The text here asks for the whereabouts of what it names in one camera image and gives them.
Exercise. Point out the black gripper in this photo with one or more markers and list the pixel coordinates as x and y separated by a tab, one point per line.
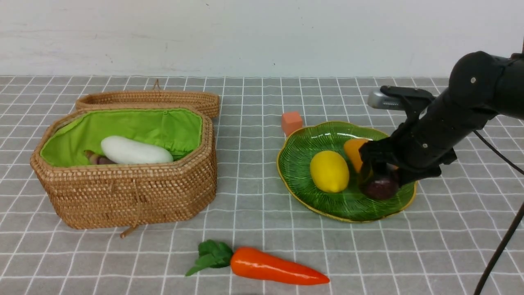
416	151

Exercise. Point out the dark purple plum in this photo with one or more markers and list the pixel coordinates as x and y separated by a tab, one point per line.
379	187

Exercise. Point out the orange mango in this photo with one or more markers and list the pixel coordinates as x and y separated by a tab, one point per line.
351	148

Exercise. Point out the yellow lemon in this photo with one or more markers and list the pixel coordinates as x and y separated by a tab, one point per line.
329	171

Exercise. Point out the orange carrot with green leaves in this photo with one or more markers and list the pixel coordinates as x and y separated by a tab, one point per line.
249	262

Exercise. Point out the white radish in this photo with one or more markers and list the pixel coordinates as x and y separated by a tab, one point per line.
122	150

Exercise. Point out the purple eggplant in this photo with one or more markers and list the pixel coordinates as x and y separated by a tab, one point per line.
96	159

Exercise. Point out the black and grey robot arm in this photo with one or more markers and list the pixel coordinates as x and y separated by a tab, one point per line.
481	86

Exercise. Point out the green glass leaf plate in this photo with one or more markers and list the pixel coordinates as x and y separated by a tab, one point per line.
348	205

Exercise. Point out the grey checked tablecloth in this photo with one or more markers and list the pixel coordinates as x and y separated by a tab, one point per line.
438	246

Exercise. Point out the small orange cube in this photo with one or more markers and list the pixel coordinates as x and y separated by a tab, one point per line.
291	122

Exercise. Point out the woven wicker basket lid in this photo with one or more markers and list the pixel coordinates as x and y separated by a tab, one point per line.
204	102

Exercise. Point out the woven wicker basket green lining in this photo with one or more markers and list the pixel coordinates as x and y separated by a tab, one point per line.
86	196

